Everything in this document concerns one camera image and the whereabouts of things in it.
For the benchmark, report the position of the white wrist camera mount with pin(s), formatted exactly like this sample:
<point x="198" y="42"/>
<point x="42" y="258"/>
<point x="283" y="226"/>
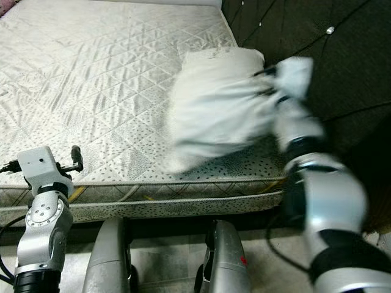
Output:
<point x="294" y="76"/>
<point x="40" y="168"/>

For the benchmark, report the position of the silver right robot leg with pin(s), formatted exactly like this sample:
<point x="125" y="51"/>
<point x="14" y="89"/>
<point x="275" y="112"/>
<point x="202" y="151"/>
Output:
<point x="226" y="262"/>

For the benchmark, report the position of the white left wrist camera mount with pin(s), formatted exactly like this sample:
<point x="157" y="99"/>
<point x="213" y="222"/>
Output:
<point x="40" y="168"/>

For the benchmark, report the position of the silver left robot leg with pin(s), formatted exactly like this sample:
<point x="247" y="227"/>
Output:
<point x="110" y="262"/>

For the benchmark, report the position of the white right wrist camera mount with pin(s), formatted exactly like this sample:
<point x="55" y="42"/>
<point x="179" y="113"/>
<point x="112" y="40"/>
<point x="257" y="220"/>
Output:
<point x="294" y="76"/>

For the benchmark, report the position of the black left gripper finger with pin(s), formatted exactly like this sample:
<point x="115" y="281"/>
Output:
<point x="77" y="159"/>

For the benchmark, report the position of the white quilted mattress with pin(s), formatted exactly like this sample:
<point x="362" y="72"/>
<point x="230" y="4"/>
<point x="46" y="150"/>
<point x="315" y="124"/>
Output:
<point x="85" y="79"/>

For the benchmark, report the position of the silver robot leg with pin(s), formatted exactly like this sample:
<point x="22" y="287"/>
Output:
<point x="226" y="262"/>
<point x="110" y="262"/>

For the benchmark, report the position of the dark tufted headboard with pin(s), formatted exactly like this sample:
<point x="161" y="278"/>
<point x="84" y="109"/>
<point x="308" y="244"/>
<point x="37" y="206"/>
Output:
<point x="342" y="61"/>

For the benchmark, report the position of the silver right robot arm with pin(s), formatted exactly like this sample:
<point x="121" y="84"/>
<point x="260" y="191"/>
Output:
<point x="336" y="201"/>

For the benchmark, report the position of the white pillow with tree logo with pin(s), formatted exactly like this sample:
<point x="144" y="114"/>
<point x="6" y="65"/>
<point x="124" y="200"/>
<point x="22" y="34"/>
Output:
<point x="220" y="104"/>

